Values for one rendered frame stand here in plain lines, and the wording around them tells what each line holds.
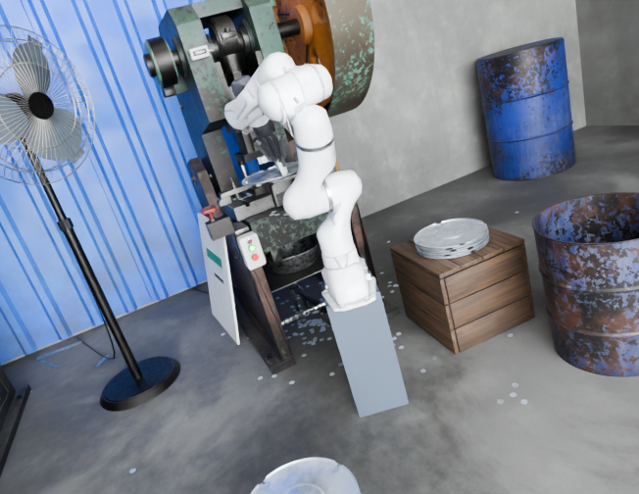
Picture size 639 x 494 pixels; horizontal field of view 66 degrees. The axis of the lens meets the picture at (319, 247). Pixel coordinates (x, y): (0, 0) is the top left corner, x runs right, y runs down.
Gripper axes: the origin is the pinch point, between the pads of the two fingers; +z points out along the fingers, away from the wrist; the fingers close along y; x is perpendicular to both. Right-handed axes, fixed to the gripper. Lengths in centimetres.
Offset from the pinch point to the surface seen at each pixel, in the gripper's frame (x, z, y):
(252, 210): -6.6, 13.8, -18.6
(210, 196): 14, 16, -51
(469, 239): -11, 41, 67
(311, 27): 52, -34, 13
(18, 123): -24, -54, -79
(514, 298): -20, 66, 79
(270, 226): -12.9, 19.2, -10.0
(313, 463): -107, 26, 30
